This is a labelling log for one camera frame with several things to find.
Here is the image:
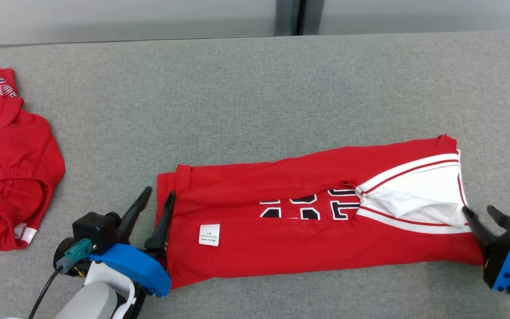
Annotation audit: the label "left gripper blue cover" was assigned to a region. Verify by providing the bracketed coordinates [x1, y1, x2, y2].
[88, 186, 176, 298]

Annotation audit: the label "red white basketball jersey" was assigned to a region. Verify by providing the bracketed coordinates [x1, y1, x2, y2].
[155, 134, 486, 289]

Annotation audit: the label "red basketball shorts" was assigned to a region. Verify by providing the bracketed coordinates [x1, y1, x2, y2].
[0, 67, 66, 251]

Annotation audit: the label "left camera cable teal plug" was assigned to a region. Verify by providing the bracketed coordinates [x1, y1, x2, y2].
[27, 238, 93, 319]

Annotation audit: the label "grey partition post two feet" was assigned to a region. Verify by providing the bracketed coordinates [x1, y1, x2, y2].
[275, 0, 320, 36]

